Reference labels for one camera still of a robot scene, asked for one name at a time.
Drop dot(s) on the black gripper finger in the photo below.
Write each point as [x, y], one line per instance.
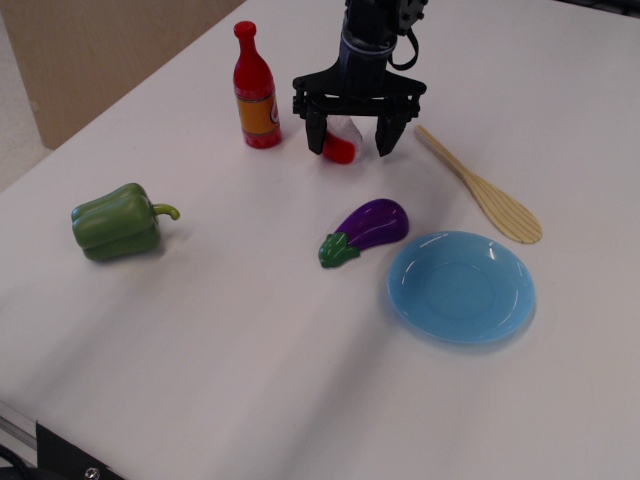
[389, 130]
[316, 122]

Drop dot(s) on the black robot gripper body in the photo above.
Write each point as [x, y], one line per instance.
[359, 84]

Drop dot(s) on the red and white toy sushi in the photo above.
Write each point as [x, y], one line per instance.
[343, 140]

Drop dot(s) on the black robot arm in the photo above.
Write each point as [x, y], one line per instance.
[376, 22]

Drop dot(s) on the blue plastic plate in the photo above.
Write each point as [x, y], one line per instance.
[461, 287]

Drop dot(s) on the red toy sauce bottle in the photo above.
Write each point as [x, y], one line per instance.
[254, 89]

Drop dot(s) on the purple toy eggplant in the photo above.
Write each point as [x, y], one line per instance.
[377, 222]

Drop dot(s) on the wooden rice paddle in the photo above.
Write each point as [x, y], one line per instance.
[506, 214]

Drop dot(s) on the green toy bell pepper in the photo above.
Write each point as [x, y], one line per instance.
[120, 223]

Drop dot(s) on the beige wooden cabinet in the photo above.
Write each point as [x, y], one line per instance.
[77, 58]

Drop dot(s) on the black metal table bracket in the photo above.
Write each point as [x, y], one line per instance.
[58, 456]

